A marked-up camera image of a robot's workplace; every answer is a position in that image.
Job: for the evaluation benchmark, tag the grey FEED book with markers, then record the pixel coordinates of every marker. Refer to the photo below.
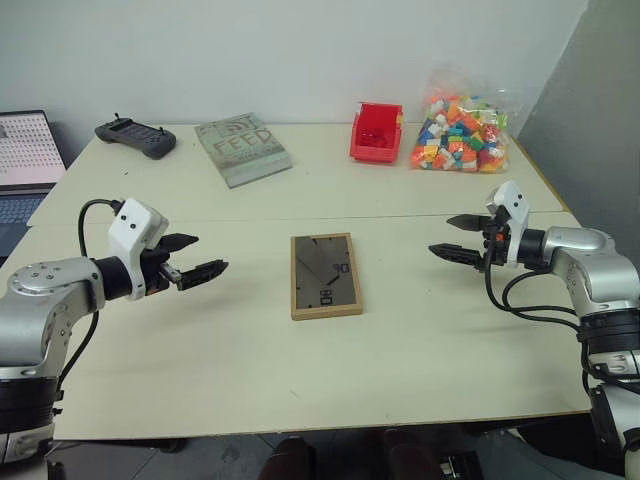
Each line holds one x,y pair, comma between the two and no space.
242,149

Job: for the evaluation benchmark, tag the dark rounded shape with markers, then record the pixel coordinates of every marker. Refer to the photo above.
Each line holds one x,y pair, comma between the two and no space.
291,459

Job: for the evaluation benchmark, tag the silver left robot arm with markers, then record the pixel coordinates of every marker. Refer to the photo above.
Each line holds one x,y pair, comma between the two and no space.
45,300

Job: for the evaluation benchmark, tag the wooden picture frame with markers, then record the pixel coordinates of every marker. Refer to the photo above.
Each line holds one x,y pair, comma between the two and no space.
326,276

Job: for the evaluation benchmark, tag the red plastic bin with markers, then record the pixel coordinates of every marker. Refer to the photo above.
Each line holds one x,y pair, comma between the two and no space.
376,136

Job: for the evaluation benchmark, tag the dark grey handheld controller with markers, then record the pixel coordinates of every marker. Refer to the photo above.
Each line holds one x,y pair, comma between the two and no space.
136,134

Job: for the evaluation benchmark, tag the bag of colourful building blocks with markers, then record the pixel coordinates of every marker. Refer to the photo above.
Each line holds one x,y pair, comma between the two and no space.
462,135

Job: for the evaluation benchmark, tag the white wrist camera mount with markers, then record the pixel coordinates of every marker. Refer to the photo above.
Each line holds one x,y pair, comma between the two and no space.
134,235
511,210

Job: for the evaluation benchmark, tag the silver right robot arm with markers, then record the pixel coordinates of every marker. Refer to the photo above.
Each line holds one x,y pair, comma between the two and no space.
595,280

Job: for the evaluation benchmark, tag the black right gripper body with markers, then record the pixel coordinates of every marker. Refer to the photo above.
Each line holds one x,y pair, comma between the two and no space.
494,245

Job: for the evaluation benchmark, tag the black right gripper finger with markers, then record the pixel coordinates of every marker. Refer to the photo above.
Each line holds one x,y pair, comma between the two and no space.
457,254
467,222

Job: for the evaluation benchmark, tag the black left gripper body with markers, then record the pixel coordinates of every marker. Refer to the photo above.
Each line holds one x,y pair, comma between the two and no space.
156,270

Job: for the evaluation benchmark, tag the laptop computer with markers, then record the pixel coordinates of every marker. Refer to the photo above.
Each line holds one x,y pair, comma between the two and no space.
22,175

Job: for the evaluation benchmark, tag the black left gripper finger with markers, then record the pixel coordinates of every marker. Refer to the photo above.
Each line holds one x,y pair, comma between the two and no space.
179,241
202,274

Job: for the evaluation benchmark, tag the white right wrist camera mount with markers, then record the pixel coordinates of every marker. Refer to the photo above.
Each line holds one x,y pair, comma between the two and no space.
511,210

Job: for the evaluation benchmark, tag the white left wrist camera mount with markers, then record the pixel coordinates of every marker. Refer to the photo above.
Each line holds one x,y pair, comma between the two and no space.
134,235

